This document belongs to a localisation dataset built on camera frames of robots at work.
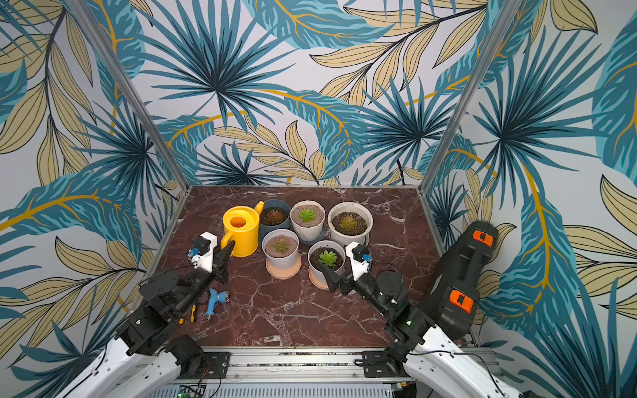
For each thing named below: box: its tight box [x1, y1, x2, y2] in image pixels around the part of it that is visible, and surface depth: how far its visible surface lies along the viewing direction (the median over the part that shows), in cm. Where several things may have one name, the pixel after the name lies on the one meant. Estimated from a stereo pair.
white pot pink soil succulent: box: [261, 228, 302, 281], surface depth 92 cm
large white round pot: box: [327, 201, 375, 247], surface depth 96 cm
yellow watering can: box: [220, 200, 265, 258], surface depth 67 cm
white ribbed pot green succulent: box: [289, 199, 326, 243], surface depth 97 cm
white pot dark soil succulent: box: [306, 240, 346, 290], surface depth 88 cm
